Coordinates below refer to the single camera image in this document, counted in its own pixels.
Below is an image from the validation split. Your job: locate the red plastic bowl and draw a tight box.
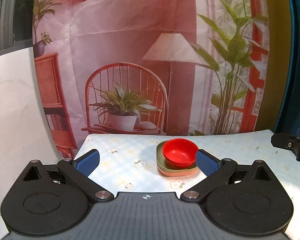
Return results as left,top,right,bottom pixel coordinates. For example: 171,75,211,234
162,138,199,168

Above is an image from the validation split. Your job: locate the orange square plate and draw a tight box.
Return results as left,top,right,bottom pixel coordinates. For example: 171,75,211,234
158,166,199,177

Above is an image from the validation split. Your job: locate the large green square plate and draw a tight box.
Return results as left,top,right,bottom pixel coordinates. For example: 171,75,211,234
157,155,198,172

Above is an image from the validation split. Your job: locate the small green square plate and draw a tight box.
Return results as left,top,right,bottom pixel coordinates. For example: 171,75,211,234
156,140,198,170

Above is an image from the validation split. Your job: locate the floral checked tablecloth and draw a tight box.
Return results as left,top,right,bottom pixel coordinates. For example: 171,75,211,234
77,130,300,239

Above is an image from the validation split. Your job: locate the printed room scene backdrop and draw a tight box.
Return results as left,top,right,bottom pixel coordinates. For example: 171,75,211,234
33,0,269,158

